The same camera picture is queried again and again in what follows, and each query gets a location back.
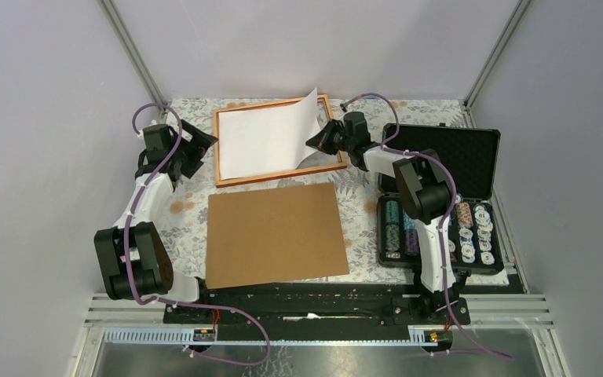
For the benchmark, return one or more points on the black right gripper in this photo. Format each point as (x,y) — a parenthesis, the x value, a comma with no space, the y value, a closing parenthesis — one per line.
(321,140)

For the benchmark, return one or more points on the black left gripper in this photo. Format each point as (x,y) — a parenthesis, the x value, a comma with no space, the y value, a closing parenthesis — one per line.
(199,141)

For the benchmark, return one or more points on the orange wooden picture frame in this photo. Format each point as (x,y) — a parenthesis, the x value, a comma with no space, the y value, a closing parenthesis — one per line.
(316,163)

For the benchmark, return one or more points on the sunset landscape photo print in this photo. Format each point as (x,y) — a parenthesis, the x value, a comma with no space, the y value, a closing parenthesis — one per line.
(267,140)

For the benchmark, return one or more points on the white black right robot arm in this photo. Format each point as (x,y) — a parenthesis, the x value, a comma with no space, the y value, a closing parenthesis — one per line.
(426,192)

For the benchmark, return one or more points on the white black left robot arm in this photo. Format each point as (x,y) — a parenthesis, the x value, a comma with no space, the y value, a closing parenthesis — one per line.
(133,260)

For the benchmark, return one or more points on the floral patterned table mat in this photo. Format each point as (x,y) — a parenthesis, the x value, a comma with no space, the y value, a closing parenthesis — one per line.
(182,224)

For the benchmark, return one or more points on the brown cardboard backing board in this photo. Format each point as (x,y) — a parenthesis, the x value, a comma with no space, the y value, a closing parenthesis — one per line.
(274,235)

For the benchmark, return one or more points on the black poker chip case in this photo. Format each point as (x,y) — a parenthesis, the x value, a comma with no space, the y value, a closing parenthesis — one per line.
(470,155)

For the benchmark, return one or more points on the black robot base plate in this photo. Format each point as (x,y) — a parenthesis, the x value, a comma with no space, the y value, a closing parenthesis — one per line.
(319,312)

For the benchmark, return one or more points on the aluminium rail frame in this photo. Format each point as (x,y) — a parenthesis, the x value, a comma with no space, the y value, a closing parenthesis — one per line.
(127,322)

